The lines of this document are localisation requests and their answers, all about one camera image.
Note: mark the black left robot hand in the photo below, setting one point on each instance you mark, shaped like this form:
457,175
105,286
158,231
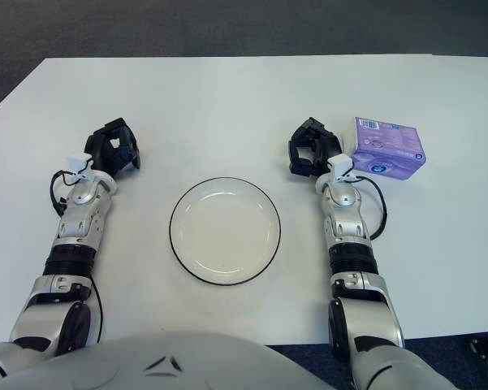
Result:
105,150

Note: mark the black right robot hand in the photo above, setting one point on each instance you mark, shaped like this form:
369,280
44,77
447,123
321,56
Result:
322,146

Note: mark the purple tissue paper pack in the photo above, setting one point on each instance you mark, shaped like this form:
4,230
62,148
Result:
385,142

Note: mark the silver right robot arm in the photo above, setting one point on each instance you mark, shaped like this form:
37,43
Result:
345,219

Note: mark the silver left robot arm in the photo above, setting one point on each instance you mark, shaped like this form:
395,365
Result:
79,215

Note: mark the white plate with black rim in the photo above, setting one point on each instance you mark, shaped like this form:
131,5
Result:
225,231

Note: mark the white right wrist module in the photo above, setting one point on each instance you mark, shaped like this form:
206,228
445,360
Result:
341,164

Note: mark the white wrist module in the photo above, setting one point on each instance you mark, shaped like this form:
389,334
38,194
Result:
78,162
341,164

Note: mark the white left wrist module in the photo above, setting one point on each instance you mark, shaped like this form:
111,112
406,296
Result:
78,162

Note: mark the grey robot torso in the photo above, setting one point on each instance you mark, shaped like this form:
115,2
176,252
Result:
166,365

